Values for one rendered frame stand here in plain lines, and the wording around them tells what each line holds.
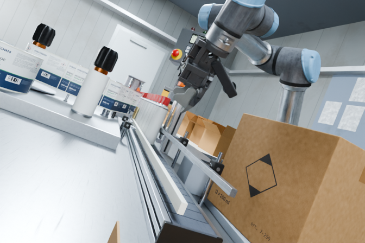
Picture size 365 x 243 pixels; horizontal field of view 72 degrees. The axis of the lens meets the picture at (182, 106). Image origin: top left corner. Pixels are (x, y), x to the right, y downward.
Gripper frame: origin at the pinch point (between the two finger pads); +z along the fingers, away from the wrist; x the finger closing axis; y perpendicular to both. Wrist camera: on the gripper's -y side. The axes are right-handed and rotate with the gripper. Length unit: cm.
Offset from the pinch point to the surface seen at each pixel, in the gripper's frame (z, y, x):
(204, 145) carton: 120, -101, -166
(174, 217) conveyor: 0.9, 3.1, 34.2
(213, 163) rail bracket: 2.0, -8.3, 15.5
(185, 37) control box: -2, -3, -71
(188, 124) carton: 140, -95, -230
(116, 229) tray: -1.2, 12.8, 40.3
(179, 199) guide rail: -2.6, 4.0, 33.6
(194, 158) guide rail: 2.8, -3.3, 15.5
